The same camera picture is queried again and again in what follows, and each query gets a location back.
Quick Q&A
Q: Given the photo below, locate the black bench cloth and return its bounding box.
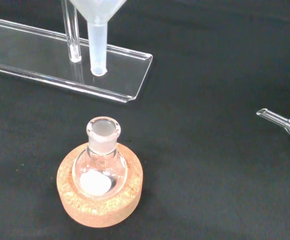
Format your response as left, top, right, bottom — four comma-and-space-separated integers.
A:
0, 0, 290, 240

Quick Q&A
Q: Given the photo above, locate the cork ring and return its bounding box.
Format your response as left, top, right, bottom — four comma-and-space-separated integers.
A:
56, 142, 144, 229

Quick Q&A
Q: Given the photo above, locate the round-bottom glass flask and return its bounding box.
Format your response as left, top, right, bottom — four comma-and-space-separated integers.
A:
72, 116, 129, 199

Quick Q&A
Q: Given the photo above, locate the clear acrylic funnel stand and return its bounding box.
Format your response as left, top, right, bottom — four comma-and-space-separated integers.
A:
0, 0, 154, 104

